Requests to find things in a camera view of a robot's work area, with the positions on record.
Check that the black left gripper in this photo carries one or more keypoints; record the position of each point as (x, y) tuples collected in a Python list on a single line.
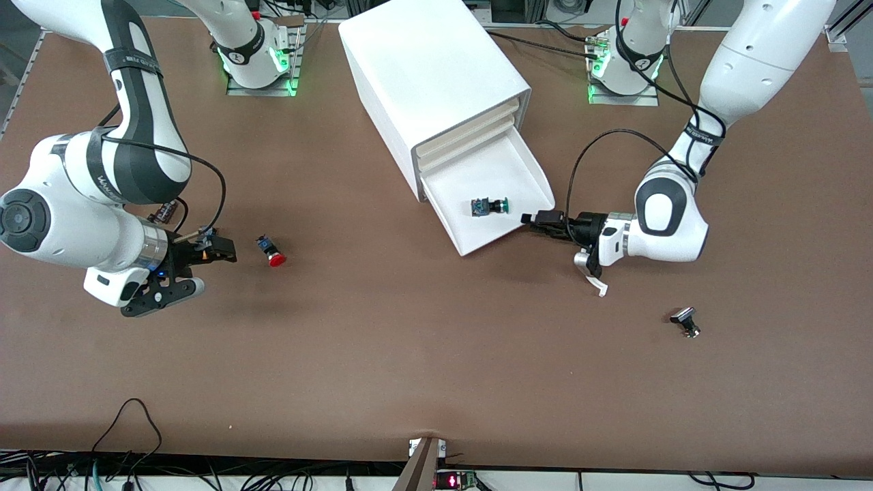
[(587, 227)]

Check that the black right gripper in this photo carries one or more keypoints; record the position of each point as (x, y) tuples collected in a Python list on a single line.
[(183, 254)]

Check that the green mushroom push button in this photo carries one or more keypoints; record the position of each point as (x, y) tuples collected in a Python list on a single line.
[(487, 206)]

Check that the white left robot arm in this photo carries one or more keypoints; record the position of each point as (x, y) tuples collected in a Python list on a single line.
[(672, 225)]

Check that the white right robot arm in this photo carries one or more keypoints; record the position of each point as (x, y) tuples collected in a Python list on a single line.
[(68, 232)]

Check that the red mushroom push button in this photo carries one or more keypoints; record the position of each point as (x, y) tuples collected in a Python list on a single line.
[(271, 251)]

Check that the black flat-head push button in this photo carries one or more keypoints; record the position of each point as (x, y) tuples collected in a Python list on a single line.
[(684, 319)]

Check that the small black contact block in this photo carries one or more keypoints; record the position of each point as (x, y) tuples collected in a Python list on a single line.
[(164, 213)]

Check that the white curved plastic arc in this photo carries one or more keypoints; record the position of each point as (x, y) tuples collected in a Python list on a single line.
[(599, 286)]

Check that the device with red display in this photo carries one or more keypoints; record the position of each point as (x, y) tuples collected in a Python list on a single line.
[(453, 481)]

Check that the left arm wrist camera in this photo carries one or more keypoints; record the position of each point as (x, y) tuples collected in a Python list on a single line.
[(582, 260)]

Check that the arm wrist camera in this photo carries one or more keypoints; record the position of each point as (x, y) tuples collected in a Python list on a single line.
[(582, 260), (164, 298)]

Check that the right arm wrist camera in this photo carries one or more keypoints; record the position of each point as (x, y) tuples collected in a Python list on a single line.
[(164, 298)]

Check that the white post bracket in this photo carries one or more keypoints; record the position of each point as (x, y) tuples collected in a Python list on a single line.
[(443, 447)]

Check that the aluminium table edge rail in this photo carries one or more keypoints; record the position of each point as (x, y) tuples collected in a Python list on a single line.
[(24, 75)]

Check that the brown camera post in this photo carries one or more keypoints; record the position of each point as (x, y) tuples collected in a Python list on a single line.
[(417, 470)]

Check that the metal corner bracket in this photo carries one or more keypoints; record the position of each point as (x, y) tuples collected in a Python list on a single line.
[(836, 37)]

